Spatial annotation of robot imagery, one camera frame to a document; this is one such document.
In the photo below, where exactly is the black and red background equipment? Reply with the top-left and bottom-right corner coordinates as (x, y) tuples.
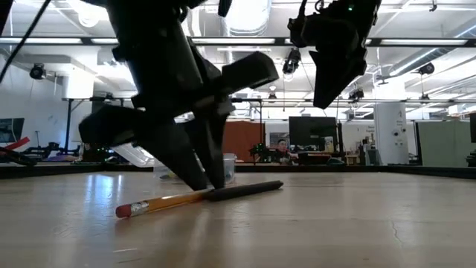
(0, 136), (39, 167)

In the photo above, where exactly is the black monitor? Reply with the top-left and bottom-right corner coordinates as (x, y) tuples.
(289, 116), (338, 153)

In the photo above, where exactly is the matte black pen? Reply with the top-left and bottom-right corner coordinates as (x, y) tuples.
(202, 180), (285, 203)

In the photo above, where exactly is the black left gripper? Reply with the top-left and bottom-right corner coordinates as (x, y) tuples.
(77, 10), (280, 191)

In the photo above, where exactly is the black overhead frame beam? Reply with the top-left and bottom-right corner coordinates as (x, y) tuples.
(0, 36), (476, 48)

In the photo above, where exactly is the white round column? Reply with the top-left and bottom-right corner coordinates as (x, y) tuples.
(373, 102), (410, 166)

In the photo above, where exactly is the black table edge rail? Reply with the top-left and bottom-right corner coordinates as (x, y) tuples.
(0, 162), (476, 180)

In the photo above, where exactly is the grey partition wall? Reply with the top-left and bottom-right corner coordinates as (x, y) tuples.
(415, 120), (472, 168)

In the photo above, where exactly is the person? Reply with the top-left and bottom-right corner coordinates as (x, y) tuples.
(275, 138), (299, 165)

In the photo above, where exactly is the silver ventilation duct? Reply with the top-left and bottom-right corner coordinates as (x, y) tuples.
(221, 0), (273, 57)

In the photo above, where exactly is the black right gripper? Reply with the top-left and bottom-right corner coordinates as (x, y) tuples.
(288, 0), (382, 109)

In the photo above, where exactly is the clear plastic supply box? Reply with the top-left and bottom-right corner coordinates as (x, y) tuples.
(110, 142), (238, 185)

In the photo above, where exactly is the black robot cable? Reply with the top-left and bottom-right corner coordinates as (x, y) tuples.
(0, 0), (53, 84)

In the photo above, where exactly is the orange partition wall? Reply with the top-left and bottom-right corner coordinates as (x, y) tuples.
(222, 120), (266, 163)

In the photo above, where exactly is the yellow pencil with red eraser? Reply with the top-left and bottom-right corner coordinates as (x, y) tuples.
(115, 188), (216, 220)

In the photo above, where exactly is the black metal frame stand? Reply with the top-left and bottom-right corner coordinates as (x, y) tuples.
(230, 98), (263, 150)

